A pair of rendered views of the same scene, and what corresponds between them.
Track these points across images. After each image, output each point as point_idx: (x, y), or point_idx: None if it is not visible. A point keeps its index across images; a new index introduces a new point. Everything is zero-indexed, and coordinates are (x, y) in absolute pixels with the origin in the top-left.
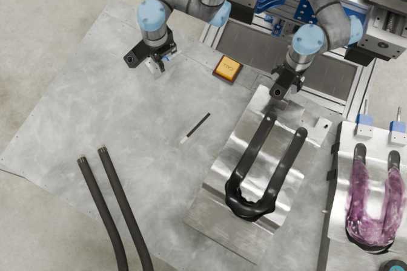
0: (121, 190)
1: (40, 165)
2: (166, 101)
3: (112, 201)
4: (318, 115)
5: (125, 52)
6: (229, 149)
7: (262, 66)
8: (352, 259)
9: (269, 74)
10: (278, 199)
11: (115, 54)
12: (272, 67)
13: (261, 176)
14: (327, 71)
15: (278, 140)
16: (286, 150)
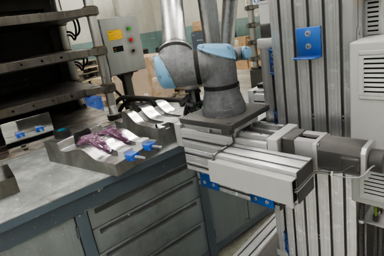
0: (175, 99)
1: (202, 96)
2: None
3: (176, 106)
4: (171, 145)
5: None
6: (170, 107)
7: (273, 246)
8: (84, 128)
9: (262, 245)
10: (132, 111)
11: (247, 102)
12: (271, 252)
13: (148, 111)
14: None
15: (163, 118)
16: (155, 120)
